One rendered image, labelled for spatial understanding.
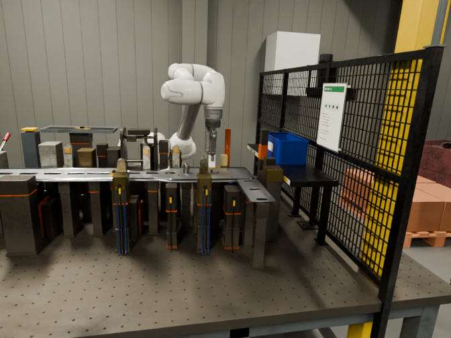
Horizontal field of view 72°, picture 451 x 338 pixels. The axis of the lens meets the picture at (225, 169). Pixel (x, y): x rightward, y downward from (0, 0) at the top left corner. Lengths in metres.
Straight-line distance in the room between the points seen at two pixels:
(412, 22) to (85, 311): 1.41
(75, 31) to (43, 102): 0.93
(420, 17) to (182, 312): 1.21
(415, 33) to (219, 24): 3.29
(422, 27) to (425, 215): 2.49
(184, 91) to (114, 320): 0.90
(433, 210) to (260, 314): 2.66
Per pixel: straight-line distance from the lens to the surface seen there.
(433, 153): 4.94
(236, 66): 4.29
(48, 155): 1.75
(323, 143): 1.61
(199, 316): 1.11
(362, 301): 1.29
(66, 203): 1.61
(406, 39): 1.27
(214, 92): 1.44
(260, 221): 1.24
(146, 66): 4.18
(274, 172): 1.44
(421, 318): 1.56
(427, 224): 3.57
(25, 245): 1.57
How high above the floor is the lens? 1.42
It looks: 15 degrees down
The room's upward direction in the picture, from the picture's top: 2 degrees clockwise
